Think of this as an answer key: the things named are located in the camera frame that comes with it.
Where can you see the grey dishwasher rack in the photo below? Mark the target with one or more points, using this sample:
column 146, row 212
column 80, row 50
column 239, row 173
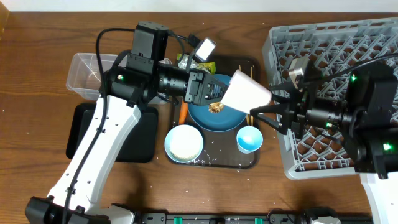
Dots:
column 333, row 47

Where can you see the orange carrot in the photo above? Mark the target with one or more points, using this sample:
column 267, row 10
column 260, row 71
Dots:
column 183, row 113

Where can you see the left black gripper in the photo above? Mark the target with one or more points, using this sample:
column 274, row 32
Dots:
column 197, row 94

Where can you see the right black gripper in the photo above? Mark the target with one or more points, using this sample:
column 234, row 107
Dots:
column 292, row 115

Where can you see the clear plastic bin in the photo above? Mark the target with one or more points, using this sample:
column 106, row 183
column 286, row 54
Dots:
column 84, row 76

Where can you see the pink and white cup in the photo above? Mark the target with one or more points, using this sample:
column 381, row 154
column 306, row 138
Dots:
column 244, row 93

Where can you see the light blue rice bowl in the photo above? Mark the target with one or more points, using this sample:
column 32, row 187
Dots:
column 183, row 143

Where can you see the black plastic bin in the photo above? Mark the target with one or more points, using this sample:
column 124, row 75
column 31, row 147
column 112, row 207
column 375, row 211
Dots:
column 139, row 146

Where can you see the dark blue plate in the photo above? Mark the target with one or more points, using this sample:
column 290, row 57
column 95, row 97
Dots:
column 225, row 120

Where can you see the brown food scrap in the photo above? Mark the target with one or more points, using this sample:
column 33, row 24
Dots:
column 215, row 108

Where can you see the blue and white cup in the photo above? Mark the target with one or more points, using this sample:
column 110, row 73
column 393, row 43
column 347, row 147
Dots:
column 249, row 139

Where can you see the green foil snack wrapper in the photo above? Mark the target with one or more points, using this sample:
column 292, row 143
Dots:
column 182, row 60

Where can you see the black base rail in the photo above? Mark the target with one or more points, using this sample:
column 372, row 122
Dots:
column 162, row 218

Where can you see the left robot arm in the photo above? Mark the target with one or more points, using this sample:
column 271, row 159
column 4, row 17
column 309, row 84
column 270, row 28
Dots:
column 136, row 77

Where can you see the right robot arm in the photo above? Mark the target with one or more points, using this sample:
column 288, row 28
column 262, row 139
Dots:
column 363, row 118

